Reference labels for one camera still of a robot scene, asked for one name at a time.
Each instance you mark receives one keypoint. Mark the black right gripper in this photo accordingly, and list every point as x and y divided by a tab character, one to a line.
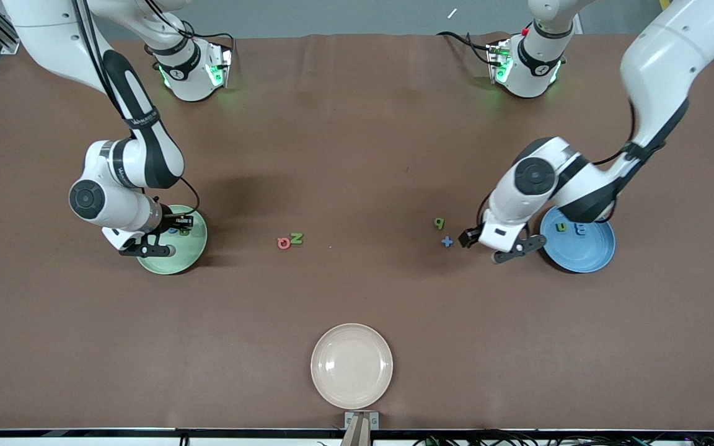
171	221

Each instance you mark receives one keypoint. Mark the blue foam letter t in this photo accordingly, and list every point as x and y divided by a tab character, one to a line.
447	241

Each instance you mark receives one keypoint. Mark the green foam letter q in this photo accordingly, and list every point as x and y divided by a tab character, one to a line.
439	223

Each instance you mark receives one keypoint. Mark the red foam letter Q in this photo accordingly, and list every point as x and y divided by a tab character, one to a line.
279	243

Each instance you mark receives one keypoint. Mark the blue foam letter m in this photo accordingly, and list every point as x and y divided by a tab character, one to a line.
581	230

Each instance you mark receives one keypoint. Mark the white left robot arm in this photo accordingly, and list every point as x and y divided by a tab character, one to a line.
661	62

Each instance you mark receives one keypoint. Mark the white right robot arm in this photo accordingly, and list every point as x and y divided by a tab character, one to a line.
121	207

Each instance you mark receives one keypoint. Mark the light green plate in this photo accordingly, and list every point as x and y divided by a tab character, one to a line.
189	254

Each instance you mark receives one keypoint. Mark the brown table cover sheet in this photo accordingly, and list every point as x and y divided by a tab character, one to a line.
394	297

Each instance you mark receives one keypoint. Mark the blue plate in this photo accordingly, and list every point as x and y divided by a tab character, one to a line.
580	254

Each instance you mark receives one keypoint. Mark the beige plate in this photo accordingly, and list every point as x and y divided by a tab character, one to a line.
351	365

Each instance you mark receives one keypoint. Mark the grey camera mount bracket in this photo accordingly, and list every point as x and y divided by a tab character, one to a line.
349	421

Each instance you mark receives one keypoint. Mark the beige camera pole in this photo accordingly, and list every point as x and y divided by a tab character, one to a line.
357	437

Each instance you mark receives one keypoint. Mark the black table edge rail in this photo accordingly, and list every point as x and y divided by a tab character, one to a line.
84	432

